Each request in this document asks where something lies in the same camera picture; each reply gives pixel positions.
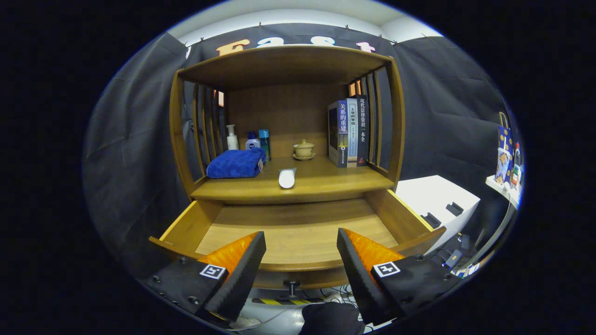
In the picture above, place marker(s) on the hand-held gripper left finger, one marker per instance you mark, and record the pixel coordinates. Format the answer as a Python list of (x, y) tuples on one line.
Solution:
[(244, 279)]

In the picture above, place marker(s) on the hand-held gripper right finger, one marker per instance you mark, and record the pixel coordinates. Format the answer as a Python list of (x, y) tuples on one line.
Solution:
[(358, 279)]

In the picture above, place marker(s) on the wooden drawer with black knob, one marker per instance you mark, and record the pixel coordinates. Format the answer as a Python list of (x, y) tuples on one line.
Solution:
[(298, 232)]

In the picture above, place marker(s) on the white facial cleanser tube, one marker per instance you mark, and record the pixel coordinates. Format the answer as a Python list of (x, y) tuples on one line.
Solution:
[(287, 180)]

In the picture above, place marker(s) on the wooden countertop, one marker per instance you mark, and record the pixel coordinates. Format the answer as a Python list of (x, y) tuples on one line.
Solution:
[(326, 179)]

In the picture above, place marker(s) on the wooden cabinet with slatted hutch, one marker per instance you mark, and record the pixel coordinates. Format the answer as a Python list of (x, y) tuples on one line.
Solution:
[(284, 65)]

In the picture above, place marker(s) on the yellow black floor tape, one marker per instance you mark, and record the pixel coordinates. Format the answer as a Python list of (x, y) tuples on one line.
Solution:
[(270, 301)]

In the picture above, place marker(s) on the person's dark clothing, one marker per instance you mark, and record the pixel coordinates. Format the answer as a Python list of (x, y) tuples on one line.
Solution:
[(330, 318)]

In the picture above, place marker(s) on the black electronic device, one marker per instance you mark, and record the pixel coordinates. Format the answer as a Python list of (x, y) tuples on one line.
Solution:
[(454, 256)]

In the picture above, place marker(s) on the white box unit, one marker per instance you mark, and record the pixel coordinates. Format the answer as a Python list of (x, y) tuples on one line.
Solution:
[(433, 193)]

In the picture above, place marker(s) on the blue folded towel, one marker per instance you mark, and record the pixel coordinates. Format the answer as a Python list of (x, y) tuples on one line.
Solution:
[(235, 164)]

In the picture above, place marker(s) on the white lotion bottle blue cap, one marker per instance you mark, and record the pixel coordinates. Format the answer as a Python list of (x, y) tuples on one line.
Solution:
[(253, 143)]

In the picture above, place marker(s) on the teal bottle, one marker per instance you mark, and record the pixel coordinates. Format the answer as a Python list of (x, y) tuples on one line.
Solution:
[(264, 142)]

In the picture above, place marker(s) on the white pump bottle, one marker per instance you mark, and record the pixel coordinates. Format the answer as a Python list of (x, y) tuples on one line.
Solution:
[(232, 141)]

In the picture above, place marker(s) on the beige lidded teacup with saucer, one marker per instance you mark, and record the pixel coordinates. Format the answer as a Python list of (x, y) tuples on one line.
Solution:
[(304, 150)]

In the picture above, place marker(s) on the grey spine book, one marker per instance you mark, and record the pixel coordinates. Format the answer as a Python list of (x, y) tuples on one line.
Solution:
[(353, 135)]

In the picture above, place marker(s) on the black spine book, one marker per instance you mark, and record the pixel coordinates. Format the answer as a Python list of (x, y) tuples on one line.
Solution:
[(363, 125)]

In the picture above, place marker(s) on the blue spine book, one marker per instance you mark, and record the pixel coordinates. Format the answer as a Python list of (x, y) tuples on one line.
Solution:
[(343, 125)]

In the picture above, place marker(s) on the white side shelf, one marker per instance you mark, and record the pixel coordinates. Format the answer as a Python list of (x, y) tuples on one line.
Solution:
[(500, 186)]

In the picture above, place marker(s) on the printed paper cup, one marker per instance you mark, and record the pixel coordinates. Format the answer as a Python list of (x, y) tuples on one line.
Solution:
[(504, 165)]

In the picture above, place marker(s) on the red label water bottle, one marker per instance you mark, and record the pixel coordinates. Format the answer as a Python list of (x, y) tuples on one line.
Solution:
[(515, 174)]

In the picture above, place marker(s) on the black backdrop cloth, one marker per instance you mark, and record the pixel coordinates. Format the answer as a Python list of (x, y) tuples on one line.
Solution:
[(442, 102)]

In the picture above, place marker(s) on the blue dotted gift bag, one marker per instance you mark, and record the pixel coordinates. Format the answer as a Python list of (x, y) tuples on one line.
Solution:
[(505, 139)]

